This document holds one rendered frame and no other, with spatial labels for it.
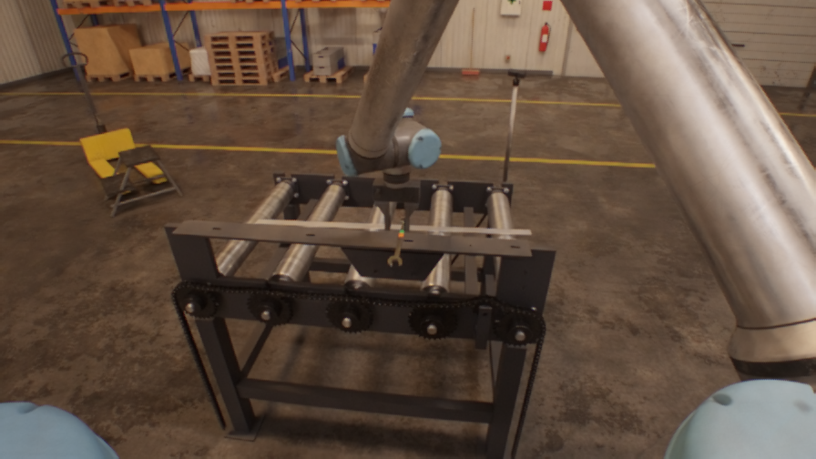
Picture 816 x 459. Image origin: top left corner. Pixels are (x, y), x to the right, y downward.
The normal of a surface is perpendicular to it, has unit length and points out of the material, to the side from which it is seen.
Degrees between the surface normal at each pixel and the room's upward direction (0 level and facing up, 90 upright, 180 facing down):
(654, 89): 84
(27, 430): 5
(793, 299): 73
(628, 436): 0
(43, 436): 5
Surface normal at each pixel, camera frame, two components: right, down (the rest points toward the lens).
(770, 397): -0.08, -0.86
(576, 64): -0.11, 0.47
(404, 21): -0.55, 0.69
